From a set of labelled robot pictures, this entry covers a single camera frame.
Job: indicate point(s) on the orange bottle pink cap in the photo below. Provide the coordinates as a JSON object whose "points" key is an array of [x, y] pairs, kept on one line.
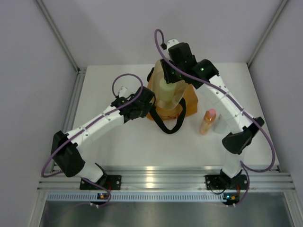
{"points": [[207, 121]]}

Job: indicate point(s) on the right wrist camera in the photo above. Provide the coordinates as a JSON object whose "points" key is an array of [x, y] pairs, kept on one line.
{"points": [[171, 43]]}

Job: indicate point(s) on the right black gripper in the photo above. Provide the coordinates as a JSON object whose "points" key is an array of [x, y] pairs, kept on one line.
{"points": [[169, 79]]}

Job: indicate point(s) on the green pump bottle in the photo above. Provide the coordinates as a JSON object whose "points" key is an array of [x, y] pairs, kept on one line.
{"points": [[166, 91]]}

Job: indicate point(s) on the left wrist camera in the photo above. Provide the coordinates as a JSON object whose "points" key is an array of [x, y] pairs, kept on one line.
{"points": [[124, 92]]}

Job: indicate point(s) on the aluminium rail beam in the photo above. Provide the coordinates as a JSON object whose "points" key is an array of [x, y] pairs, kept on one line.
{"points": [[171, 179]]}

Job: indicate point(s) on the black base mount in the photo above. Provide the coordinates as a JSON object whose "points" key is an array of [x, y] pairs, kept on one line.
{"points": [[111, 182], [217, 182]]}

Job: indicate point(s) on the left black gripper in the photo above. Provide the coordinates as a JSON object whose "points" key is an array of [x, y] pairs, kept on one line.
{"points": [[147, 109]]}

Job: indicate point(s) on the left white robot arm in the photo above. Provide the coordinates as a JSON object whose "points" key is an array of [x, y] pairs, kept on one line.
{"points": [[67, 148]]}

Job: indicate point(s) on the left aluminium frame post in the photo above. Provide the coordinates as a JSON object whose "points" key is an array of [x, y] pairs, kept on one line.
{"points": [[58, 36]]}

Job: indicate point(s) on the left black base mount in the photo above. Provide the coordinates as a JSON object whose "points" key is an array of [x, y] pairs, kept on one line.
{"points": [[111, 182]]}

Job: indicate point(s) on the tan canvas tote bag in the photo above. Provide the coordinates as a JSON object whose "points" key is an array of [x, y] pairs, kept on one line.
{"points": [[170, 116]]}

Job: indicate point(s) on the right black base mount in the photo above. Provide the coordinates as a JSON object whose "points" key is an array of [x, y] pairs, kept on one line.
{"points": [[217, 182]]}

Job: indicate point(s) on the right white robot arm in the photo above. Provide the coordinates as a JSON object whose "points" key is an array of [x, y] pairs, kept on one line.
{"points": [[205, 78]]}

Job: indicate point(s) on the right aluminium frame post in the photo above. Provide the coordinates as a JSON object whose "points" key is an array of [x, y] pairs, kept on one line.
{"points": [[270, 25]]}

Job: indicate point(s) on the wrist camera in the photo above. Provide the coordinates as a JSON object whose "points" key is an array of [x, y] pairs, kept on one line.
{"points": [[124, 92], [171, 43]]}

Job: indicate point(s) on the white bottle black cap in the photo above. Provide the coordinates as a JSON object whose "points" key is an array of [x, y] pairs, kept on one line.
{"points": [[220, 125]]}

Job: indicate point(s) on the aluminium frame post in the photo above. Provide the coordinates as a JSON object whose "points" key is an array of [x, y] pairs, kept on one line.
{"points": [[270, 25], [58, 36]]}

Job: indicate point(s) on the slotted cable duct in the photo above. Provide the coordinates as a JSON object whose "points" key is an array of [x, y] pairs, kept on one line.
{"points": [[135, 196]]}

